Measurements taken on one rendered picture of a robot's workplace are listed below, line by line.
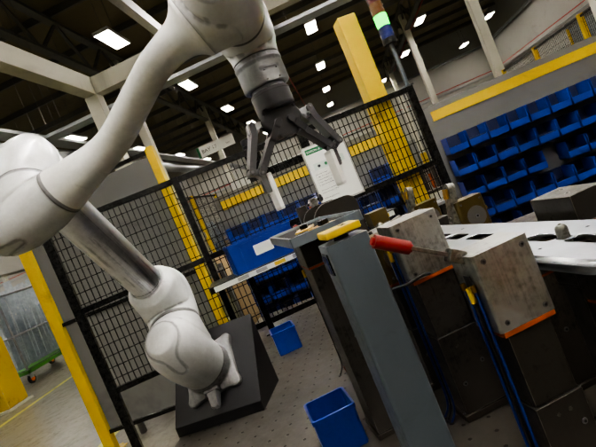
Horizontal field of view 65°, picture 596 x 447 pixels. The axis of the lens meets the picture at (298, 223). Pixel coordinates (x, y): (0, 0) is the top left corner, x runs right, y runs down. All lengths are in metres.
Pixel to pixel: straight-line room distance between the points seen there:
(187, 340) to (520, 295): 0.91
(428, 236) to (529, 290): 0.27
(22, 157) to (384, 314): 0.79
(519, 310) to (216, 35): 0.59
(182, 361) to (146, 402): 2.58
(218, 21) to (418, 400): 0.64
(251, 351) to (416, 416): 0.82
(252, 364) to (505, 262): 0.98
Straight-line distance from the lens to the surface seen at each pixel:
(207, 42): 0.76
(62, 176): 0.98
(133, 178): 3.59
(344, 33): 2.55
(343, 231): 0.72
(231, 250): 2.02
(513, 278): 0.71
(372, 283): 0.73
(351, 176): 2.33
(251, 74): 0.87
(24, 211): 1.01
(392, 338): 0.75
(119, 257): 1.32
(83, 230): 1.25
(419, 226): 0.92
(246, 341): 1.54
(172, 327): 1.36
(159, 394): 3.87
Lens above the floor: 1.22
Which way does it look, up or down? 2 degrees down
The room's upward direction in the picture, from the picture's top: 23 degrees counter-clockwise
